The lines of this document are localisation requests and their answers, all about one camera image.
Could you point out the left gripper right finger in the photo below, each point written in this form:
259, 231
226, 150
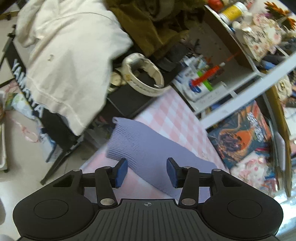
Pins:
189, 179

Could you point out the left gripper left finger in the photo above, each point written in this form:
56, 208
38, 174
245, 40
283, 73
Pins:
105, 179

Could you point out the purple and mauve sweater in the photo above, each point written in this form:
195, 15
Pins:
147, 152

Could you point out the pink checkered desk mat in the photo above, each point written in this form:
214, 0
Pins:
166, 129

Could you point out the black Yamaha keyboard stand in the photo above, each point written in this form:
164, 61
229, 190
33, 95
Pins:
52, 124

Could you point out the white pink plush bunny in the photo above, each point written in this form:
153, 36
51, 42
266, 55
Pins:
256, 170

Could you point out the Harry Potter book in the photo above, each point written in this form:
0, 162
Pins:
240, 134

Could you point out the red tassel pen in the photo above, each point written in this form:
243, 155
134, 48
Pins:
207, 74

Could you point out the white garment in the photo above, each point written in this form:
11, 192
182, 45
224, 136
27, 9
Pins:
73, 46

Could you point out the dark olive green garment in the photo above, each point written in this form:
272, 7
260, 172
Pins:
156, 26

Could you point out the white bookshelf frame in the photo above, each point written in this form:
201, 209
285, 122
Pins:
241, 81

